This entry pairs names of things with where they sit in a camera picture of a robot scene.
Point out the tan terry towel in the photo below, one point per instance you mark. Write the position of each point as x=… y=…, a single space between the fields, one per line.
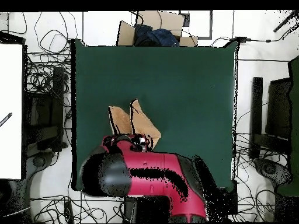
x=142 y=121

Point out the brown cardboard box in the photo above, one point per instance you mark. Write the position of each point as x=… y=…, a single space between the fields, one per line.
x=168 y=21

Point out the black rod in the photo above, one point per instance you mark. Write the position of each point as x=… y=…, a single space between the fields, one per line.
x=286 y=21

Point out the dark blue clothes pile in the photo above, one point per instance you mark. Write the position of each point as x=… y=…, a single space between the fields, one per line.
x=161 y=37

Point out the black power adapter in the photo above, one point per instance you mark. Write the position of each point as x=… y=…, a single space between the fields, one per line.
x=241 y=39

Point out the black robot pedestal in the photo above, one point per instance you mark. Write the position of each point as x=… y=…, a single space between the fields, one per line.
x=149 y=210

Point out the grey round base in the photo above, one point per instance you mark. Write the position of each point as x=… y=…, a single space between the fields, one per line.
x=272 y=170
x=39 y=162

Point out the black power strip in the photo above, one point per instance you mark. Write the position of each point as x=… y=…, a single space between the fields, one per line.
x=69 y=212

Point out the white board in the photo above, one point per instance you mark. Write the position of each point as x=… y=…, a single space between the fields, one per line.
x=10 y=93

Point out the dark green table cloth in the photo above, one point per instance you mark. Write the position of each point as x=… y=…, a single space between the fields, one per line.
x=163 y=74

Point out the black upright bar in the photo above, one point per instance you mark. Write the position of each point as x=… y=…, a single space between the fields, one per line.
x=256 y=112

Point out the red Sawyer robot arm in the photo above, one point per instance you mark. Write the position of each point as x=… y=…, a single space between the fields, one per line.
x=158 y=161

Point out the black marker pen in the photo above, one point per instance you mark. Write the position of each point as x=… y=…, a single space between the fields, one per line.
x=5 y=119

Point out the green cloth covered stand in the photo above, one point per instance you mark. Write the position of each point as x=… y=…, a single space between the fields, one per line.
x=294 y=140

